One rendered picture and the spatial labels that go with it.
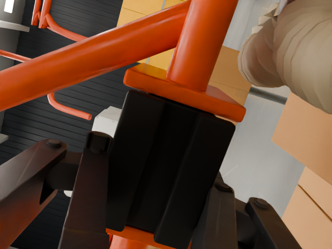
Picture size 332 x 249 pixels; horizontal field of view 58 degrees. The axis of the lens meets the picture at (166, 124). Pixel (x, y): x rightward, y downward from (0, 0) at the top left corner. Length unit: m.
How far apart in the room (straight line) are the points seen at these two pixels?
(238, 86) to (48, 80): 1.54
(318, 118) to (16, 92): 0.24
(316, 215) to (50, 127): 11.13
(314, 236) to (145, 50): 0.90
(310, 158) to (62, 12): 11.13
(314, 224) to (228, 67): 0.94
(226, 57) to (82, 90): 9.73
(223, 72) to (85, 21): 9.64
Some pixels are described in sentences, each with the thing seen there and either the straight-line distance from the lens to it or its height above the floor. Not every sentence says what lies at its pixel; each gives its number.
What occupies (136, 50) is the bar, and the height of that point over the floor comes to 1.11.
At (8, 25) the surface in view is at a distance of 10.45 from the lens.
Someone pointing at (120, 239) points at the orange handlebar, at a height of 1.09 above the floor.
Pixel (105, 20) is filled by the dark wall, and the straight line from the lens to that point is 10.94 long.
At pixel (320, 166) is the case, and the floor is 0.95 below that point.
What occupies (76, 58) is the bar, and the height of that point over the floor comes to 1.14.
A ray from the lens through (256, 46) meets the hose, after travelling 0.20.
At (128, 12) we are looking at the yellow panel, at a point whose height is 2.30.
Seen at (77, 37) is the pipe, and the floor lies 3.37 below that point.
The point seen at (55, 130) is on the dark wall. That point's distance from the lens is 11.76.
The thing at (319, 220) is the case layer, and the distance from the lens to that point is 1.01.
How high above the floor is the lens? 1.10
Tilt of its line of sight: 3 degrees down
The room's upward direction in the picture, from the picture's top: 73 degrees counter-clockwise
